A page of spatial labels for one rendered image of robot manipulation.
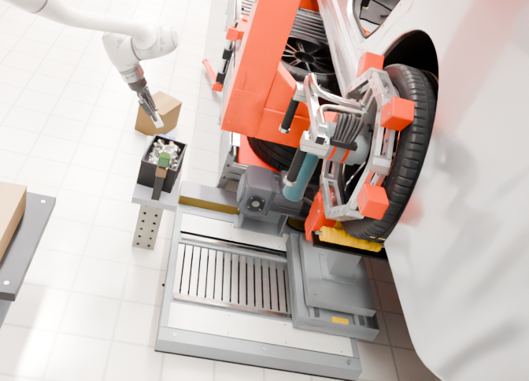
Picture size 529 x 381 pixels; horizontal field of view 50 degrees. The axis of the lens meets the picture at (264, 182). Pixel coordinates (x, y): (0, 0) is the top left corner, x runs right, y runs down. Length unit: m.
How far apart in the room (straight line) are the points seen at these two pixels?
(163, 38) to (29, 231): 0.85
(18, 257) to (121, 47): 0.84
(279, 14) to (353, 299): 1.20
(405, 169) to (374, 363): 1.04
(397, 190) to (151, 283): 1.16
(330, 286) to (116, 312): 0.88
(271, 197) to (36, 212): 0.98
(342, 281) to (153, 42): 1.24
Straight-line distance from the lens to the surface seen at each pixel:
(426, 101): 1.93
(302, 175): 2.26
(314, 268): 2.48
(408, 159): 1.84
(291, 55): 3.65
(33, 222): 2.25
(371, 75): 2.06
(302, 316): 2.36
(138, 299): 2.43
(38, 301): 2.39
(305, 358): 2.35
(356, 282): 2.51
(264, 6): 2.30
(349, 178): 2.34
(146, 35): 2.14
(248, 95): 2.45
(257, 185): 2.49
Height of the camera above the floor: 1.85
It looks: 35 degrees down
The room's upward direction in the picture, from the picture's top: 21 degrees clockwise
